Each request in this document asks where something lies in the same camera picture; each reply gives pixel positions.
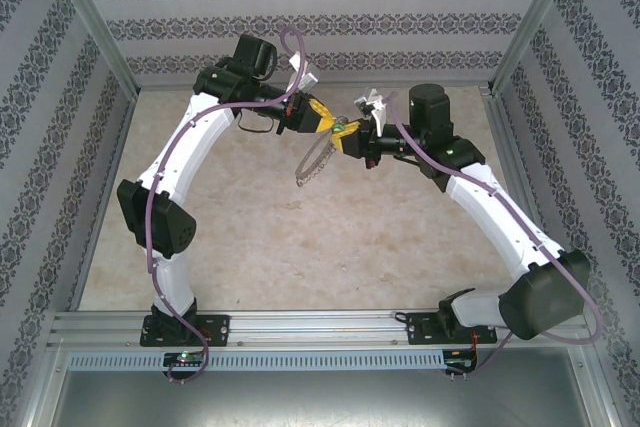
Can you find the small circuit board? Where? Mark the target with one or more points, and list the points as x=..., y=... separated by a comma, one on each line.
x=462, y=361
x=185, y=359

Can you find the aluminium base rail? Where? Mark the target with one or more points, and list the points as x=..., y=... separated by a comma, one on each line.
x=320, y=329

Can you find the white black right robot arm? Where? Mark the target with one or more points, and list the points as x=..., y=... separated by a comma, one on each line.
x=500, y=217

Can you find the aluminium front frame beam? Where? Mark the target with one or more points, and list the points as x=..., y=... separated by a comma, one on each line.
x=600, y=392
x=42, y=392

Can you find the aluminium side rail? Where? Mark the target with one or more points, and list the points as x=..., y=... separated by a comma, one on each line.
x=512, y=147
x=113, y=167

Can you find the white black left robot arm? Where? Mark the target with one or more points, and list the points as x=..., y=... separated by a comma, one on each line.
x=195, y=142

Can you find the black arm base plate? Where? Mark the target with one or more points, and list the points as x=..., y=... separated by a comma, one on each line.
x=220, y=329
x=417, y=332

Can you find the aluminium frame post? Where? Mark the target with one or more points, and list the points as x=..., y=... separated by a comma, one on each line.
x=95, y=22
x=534, y=22

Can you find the grey metal sheet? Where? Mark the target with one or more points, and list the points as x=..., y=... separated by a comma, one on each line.
x=320, y=402

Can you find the aluminium back rail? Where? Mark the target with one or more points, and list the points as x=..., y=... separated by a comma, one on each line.
x=165, y=85

